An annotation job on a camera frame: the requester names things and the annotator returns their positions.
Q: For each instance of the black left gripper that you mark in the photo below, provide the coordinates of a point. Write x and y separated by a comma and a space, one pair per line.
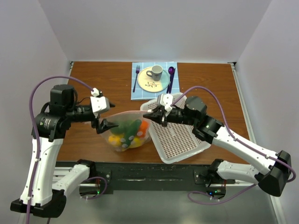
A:
104, 125

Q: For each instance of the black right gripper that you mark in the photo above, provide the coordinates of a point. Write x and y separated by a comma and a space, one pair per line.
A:
157, 114

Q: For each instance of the clear zip top bag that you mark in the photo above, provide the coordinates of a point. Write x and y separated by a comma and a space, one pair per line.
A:
128, 115

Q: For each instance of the white perforated plastic basket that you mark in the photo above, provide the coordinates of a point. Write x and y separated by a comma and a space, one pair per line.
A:
175, 142

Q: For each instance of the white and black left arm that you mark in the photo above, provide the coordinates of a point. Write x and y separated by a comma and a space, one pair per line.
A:
41, 197

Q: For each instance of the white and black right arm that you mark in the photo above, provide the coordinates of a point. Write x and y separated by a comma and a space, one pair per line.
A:
267, 169

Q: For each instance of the yellow felt fake food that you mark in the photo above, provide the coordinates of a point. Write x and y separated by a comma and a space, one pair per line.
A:
118, 142

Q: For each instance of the dark green felt cucumber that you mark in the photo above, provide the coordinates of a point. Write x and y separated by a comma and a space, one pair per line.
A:
131, 133

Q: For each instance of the cream and teal plate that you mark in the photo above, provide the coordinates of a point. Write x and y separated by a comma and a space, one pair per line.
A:
148, 84

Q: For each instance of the purple plastic knife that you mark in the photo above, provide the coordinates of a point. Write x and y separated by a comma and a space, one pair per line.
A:
171, 79

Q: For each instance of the grey ceramic mug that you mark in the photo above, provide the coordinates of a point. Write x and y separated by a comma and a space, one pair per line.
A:
155, 73

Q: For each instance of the purple plastic spoon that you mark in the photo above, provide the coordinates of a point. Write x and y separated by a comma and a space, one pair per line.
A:
171, 70

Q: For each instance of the purple plastic fork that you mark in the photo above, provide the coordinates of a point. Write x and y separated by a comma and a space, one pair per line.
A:
136, 76

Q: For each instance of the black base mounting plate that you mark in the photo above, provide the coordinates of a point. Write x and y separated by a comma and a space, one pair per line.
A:
152, 176

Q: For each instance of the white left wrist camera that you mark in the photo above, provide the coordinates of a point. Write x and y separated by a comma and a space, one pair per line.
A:
99, 103

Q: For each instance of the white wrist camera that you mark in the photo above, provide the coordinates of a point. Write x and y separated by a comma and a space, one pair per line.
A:
166, 101
99, 103

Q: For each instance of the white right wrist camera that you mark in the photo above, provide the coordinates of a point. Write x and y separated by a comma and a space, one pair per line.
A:
166, 101

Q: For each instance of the aluminium frame rail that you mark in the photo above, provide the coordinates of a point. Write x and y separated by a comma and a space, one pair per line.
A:
79, 172

